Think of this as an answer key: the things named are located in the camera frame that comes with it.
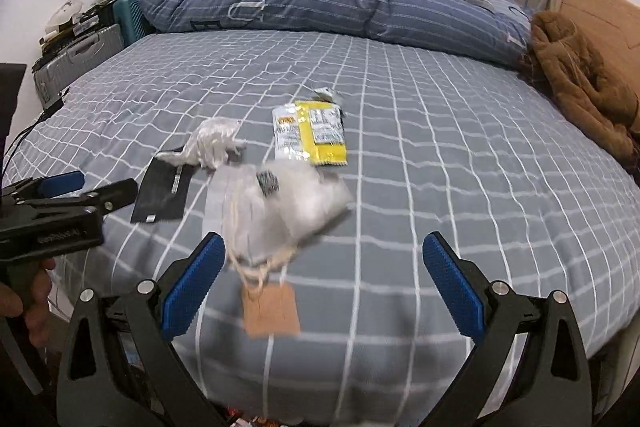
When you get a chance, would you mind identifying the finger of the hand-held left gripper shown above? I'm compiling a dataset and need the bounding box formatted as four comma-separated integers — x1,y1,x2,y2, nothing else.
0,171,86,206
30,178,140,214

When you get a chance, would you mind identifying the white gadget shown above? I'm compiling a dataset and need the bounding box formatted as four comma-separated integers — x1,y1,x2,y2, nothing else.
42,0,84,34

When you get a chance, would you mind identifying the clear bag with brown tag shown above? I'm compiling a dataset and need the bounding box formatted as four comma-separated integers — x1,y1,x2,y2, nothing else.
207,159,353,339

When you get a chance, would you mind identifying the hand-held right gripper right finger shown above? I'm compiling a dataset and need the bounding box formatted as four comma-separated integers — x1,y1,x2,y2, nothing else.
422,231,593,427

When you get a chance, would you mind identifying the black flat packet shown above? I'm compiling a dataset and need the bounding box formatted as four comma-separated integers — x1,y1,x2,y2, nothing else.
131,151,197,224

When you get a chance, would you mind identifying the teal suitcase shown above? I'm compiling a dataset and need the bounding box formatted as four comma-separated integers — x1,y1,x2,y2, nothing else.
112,0,152,48

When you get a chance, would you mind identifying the small silver wrapper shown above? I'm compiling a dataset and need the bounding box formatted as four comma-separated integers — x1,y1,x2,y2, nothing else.
310,86,344,106

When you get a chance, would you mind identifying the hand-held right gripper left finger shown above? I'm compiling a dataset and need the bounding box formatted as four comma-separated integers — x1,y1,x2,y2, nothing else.
56,231,228,427

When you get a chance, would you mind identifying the grey suitcase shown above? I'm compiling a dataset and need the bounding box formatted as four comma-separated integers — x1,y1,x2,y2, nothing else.
34,24,124,104

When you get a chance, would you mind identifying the dark panel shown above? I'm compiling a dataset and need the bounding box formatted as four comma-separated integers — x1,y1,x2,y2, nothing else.
0,63,27,160

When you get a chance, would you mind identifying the person's left hand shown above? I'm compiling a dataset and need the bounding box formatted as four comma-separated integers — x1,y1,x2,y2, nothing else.
0,257,57,349

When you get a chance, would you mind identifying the white crumpled tissue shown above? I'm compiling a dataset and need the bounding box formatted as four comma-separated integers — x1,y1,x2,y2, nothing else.
182,119,247,171

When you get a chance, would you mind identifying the brown fleece blanket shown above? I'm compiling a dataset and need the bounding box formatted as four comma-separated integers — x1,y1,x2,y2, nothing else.
520,10,640,174

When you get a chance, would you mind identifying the grey checked bed sheet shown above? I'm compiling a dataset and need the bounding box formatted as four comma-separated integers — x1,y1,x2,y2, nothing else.
0,29,640,424

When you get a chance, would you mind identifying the yellow snack packet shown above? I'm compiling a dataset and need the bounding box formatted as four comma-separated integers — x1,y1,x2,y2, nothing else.
272,101,348,168

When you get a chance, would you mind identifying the blue striped duvet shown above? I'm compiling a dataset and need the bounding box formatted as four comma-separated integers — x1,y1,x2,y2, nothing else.
137,0,537,68

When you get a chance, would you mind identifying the black charger cable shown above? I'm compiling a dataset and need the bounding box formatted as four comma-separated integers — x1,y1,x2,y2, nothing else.
4,93,67,168

